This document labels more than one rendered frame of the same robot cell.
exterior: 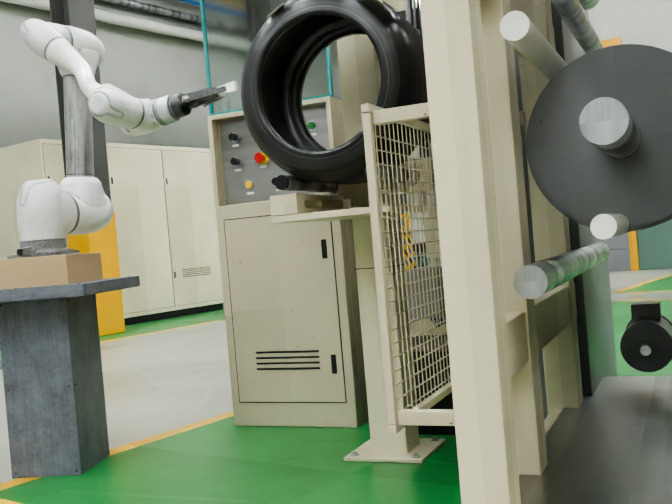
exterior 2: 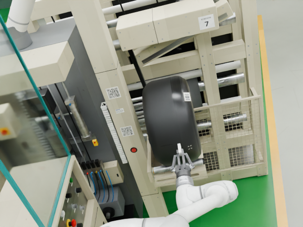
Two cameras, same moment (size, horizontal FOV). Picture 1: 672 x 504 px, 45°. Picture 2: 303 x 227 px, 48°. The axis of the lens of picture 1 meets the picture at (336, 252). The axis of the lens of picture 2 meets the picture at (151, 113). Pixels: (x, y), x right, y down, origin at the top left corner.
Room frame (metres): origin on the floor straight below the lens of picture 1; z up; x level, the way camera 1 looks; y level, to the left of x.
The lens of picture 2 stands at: (3.01, 1.66, 2.46)
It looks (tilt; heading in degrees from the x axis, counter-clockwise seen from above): 33 degrees down; 255
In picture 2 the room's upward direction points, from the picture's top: 16 degrees counter-clockwise
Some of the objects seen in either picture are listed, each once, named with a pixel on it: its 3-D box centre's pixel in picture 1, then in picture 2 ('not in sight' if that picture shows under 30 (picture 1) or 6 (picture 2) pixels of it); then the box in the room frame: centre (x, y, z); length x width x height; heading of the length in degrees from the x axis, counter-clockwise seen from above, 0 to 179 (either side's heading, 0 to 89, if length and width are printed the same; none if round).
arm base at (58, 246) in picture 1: (39, 248); not in sight; (2.85, 1.04, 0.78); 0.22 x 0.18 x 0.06; 163
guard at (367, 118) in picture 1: (439, 258); (207, 143); (2.11, -0.27, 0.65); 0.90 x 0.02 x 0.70; 156
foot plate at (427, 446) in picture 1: (395, 447); not in sight; (2.70, -0.14, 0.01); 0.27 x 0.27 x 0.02; 66
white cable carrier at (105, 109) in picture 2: not in sight; (116, 133); (2.79, -0.15, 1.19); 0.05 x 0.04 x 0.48; 66
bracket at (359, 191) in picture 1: (370, 181); (150, 156); (2.62, -0.13, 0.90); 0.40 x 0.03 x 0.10; 66
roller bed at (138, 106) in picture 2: not in sight; (140, 110); (2.50, -0.50, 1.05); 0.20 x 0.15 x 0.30; 156
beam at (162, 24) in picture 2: not in sight; (166, 22); (2.22, -0.28, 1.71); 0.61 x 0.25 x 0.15; 156
